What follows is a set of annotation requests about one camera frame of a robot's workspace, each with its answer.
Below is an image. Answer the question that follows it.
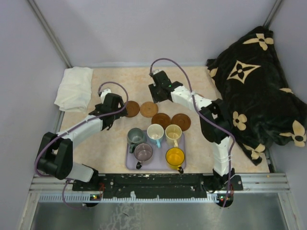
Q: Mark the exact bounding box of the woven rattan coaster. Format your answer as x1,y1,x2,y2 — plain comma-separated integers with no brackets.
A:
140,102,158,118

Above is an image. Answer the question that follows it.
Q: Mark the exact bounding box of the lavender plastic tray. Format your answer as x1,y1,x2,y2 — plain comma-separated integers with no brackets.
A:
125,130,172,171

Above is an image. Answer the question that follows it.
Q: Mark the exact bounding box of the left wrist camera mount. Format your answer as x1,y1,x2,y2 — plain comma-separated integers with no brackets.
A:
98,88,111,100

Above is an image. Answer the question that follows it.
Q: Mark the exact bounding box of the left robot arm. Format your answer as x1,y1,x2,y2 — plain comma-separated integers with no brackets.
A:
35,93,128,190

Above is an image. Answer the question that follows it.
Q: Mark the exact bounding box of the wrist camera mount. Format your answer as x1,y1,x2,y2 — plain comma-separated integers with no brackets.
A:
98,88,111,100
149,69,162,77

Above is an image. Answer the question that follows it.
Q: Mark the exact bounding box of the white folded cloth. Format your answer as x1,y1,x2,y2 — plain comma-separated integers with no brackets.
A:
54,67,94,113

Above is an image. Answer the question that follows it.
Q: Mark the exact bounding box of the purple mug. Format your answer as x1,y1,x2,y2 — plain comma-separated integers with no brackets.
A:
134,143,153,170

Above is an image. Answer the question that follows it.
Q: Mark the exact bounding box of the dark wooden coaster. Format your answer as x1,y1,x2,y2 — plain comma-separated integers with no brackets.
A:
151,113,171,129
125,101,140,118

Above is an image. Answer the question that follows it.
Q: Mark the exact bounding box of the yellow mug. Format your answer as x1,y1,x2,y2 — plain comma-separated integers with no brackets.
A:
165,147,185,174

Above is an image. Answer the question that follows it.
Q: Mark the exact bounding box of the grey-green mug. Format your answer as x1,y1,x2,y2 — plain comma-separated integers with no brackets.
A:
127,127,147,153

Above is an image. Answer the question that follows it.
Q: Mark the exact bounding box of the black floral blanket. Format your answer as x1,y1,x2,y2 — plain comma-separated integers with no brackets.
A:
206,26,307,165

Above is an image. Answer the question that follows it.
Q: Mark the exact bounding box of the cream mug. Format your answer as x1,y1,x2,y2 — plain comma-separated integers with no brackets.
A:
165,124,182,148

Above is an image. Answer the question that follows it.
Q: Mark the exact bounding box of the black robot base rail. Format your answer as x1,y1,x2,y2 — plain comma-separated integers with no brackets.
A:
71,172,243,199

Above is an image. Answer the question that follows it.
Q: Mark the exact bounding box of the brown wooden coaster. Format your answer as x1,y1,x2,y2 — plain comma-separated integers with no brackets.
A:
171,113,191,131

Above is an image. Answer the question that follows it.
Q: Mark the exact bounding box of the white mug blue handle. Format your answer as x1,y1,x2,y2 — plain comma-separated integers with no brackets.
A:
147,124,165,148

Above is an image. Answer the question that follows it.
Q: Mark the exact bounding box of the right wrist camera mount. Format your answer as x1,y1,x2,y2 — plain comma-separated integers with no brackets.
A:
149,69,162,77

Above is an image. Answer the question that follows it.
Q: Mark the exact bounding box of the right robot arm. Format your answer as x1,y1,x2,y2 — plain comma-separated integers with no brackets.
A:
149,69,235,190

